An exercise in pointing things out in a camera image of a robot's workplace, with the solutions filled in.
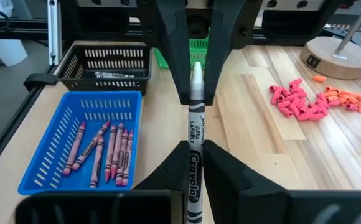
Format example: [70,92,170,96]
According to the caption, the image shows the white shade wooden-base lamp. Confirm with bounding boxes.
[299,0,361,80]

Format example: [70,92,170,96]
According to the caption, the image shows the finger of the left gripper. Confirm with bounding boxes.
[138,0,192,106]
[203,0,262,106]

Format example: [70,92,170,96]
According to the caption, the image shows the white crayon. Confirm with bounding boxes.
[186,61,206,224]
[94,71,136,79]

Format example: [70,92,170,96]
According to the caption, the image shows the green slotted plastic basket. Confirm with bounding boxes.
[153,27,211,70]

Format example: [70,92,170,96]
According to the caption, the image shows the blue slotted plastic basket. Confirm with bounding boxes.
[17,90,143,196]

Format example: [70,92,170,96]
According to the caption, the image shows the pink crayon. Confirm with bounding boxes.
[104,124,118,183]
[111,122,125,180]
[89,136,105,189]
[71,120,111,172]
[62,121,87,177]
[115,129,129,187]
[122,129,135,187]

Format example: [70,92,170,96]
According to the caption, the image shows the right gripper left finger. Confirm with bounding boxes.
[14,139,192,224]

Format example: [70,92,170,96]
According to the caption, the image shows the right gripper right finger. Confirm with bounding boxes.
[202,139,361,224]

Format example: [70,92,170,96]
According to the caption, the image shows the black aluminium table frame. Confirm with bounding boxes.
[0,17,62,184]

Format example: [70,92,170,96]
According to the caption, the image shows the black slotted plastic basket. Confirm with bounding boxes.
[55,44,152,96]

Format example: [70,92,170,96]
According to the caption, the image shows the white plastic container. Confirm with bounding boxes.
[0,39,29,68]

